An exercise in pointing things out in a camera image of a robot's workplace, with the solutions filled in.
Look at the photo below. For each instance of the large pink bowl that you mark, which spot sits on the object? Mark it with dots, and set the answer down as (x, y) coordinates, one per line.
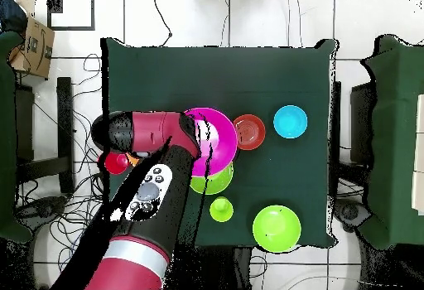
(222, 144)

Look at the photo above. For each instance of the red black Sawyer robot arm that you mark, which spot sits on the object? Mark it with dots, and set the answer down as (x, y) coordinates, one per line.
(152, 131)

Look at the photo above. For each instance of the green bowl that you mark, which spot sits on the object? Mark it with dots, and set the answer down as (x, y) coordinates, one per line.
(218, 182)
(276, 228)

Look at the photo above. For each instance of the small red-orange bowl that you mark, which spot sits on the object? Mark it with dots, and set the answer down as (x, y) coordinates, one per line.
(250, 132)

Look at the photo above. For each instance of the green cup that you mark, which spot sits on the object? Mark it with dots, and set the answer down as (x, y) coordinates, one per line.
(221, 209)

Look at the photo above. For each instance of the dark green tablecloth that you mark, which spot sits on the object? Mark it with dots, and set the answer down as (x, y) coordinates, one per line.
(215, 78)

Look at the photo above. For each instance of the large orange bowl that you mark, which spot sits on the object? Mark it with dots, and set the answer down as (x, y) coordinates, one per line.
(133, 160)

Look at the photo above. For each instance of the small blue bowl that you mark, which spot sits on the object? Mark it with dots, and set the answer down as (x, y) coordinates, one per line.
(290, 121)

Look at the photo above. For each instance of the red cup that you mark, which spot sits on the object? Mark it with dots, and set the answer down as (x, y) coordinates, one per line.
(114, 164)

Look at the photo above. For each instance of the black metal stand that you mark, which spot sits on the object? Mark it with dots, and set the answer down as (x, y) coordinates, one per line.
(64, 121)

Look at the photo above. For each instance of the black cabinet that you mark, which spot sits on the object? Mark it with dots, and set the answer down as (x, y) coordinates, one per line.
(361, 127)

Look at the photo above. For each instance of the green cloth covered table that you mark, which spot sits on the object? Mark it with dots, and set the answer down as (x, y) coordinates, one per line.
(6, 121)
(394, 137)

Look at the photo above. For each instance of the cardboard box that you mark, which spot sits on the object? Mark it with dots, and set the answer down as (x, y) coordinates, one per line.
(33, 48)

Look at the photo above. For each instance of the dark blue bag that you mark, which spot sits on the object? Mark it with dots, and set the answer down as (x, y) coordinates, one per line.
(10, 15)

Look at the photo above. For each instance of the grey pedestal leg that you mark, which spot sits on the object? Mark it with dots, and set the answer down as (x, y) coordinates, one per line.
(43, 207)
(351, 212)

